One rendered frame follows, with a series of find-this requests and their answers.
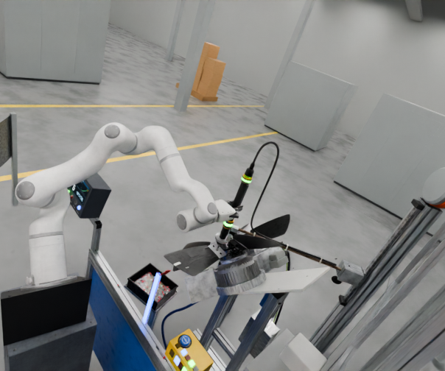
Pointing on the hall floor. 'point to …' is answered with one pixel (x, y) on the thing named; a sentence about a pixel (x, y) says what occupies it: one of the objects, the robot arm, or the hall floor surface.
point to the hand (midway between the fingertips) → (235, 205)
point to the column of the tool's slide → (376, 276)
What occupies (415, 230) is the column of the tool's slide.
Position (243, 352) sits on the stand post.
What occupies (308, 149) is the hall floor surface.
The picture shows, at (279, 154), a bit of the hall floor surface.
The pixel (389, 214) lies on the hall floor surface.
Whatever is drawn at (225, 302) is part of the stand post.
